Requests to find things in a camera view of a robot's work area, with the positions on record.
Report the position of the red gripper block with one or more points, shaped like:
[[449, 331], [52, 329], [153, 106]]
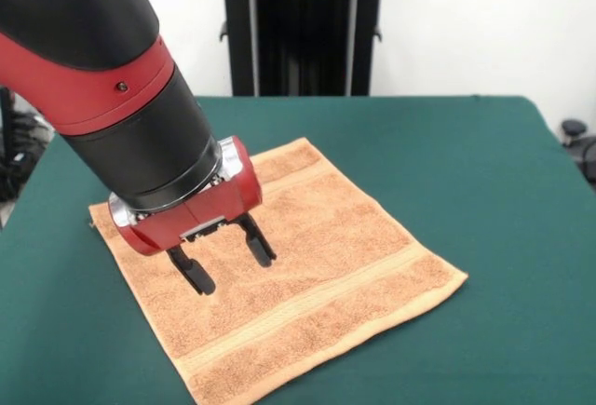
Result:
[[209, 209]]

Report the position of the tan terry towel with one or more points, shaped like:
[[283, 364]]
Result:
[[326, 260]]

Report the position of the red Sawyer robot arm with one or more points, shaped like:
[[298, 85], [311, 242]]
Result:
[[102, 74]]

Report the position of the black device with red mark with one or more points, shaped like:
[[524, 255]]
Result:
[[5, 130]]

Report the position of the dark green table cloth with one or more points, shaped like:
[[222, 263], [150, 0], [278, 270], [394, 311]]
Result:
[[465, 167]]

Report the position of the grey office chair base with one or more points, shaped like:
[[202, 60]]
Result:
[[577, 144]]

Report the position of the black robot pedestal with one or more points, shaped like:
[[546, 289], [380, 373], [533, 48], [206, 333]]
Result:
[[302, 28]]

